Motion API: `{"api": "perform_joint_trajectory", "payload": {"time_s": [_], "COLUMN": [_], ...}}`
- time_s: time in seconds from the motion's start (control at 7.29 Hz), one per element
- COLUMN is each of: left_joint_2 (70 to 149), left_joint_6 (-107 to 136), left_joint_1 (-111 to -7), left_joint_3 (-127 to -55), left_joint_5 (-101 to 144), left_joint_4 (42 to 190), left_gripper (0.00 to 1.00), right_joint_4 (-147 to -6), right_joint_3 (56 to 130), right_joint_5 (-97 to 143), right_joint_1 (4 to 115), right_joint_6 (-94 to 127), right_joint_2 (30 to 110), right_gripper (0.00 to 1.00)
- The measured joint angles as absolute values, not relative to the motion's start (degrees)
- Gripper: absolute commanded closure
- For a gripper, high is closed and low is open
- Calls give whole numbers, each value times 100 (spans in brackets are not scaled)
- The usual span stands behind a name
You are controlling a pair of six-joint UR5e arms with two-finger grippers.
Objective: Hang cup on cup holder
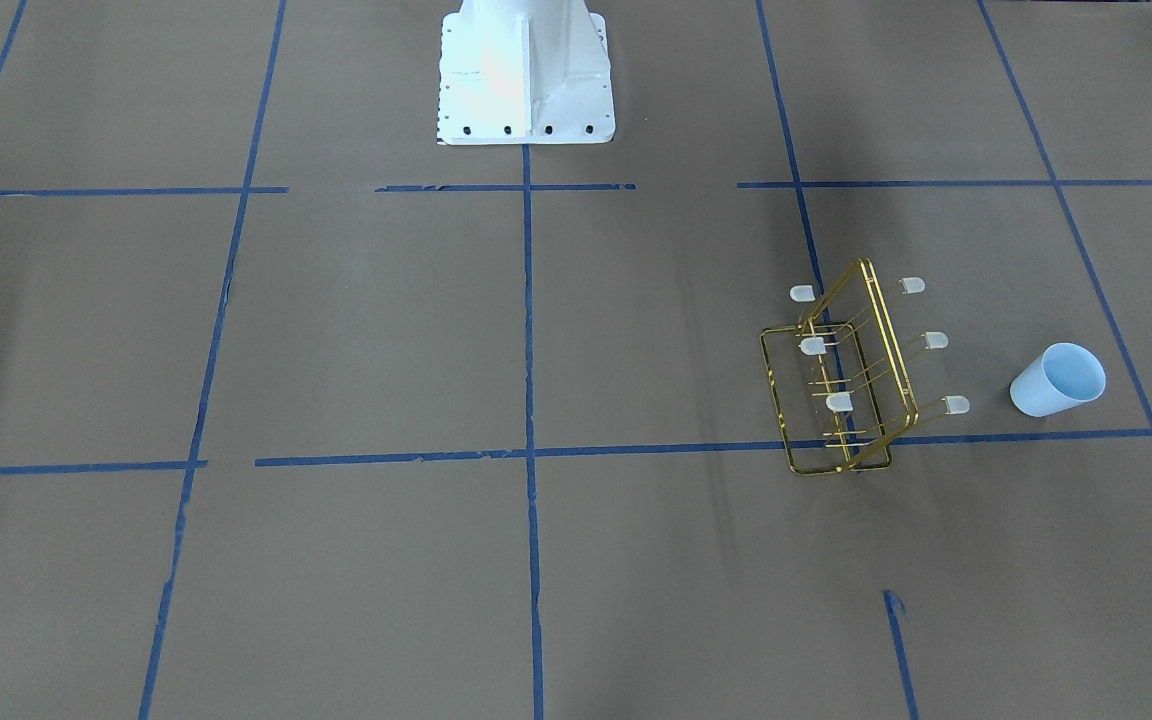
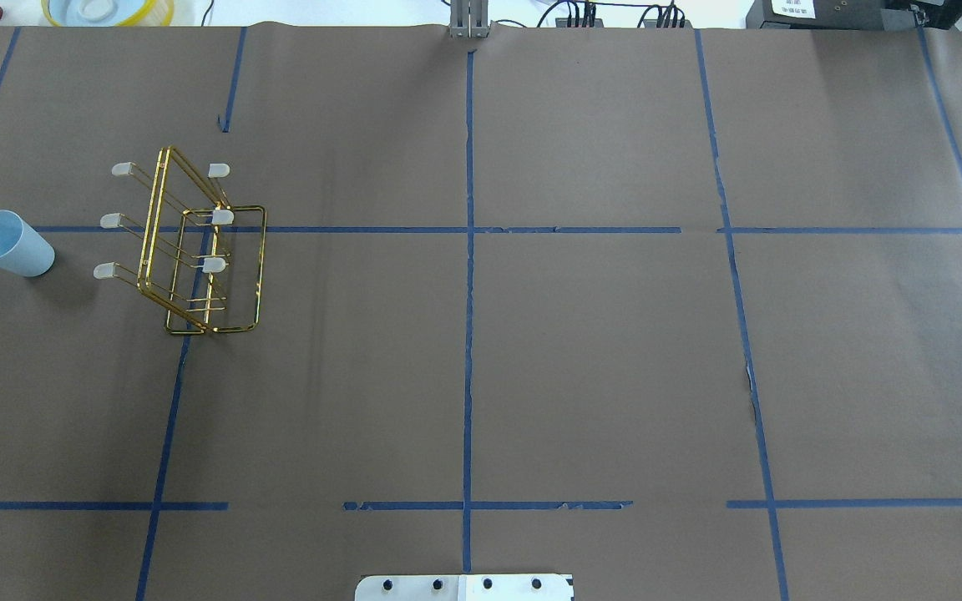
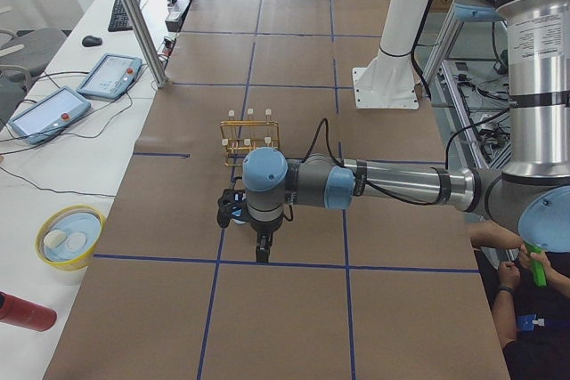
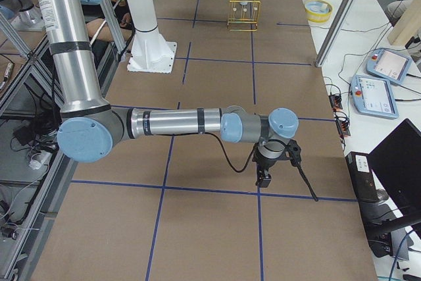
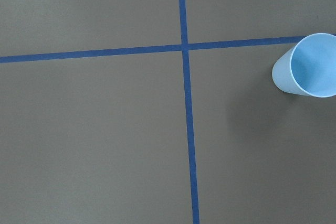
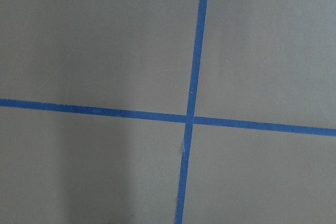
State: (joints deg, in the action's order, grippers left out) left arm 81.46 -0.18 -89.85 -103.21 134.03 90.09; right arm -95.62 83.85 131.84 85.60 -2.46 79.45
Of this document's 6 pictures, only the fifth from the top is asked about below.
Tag light blue plastic cup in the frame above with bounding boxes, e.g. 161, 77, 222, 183
272, 33, 335, 98

